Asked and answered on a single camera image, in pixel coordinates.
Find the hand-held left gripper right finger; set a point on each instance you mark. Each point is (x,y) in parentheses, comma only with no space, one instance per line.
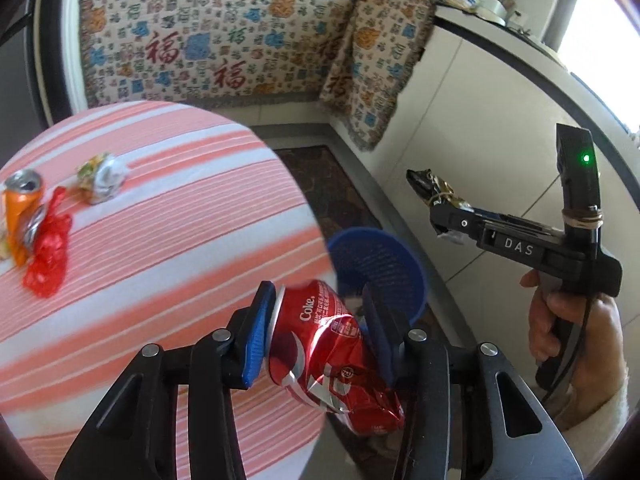
(382,340)

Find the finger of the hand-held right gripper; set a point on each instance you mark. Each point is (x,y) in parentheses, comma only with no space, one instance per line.
(457,222)

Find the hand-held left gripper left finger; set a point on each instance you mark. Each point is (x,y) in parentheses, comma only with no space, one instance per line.
(257,332)

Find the dark wrapper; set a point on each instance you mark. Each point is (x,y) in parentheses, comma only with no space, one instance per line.
(432,187)

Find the red crushed drink can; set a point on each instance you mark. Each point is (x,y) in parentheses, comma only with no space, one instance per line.
(325,355)

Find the blue plastic basket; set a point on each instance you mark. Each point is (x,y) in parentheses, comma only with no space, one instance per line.
(380,265)

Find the foil wrapper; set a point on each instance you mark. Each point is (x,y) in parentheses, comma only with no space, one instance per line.
(102,180)

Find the red plastic bag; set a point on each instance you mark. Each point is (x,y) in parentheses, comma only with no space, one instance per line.
(47,255)

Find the orange crushed drink can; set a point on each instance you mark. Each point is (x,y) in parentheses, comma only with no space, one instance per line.
(20,220)

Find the person's right forearm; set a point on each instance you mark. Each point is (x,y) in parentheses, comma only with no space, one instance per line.
(610,405)

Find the person's right hand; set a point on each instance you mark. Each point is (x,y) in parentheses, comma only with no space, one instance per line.
(542,327)

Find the white kitchen counter cabinet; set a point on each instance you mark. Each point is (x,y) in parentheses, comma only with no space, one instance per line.
(490,110)

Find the round striped-cloth table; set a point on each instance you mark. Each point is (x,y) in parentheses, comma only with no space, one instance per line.
(150,260)

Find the hexagon patterned rug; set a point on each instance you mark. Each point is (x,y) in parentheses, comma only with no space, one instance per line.
(330,185)

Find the small printed cloth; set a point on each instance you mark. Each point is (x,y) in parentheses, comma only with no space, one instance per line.
(375,60)

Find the window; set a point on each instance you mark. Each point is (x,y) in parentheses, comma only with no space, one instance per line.
(605,35)

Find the large printed cloth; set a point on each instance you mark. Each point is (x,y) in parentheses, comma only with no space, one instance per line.
(210,35)

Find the grey refrigerator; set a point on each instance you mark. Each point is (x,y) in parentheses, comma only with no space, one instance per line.
(15,85)

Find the black door frame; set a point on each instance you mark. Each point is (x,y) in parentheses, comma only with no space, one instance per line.
(47,35)

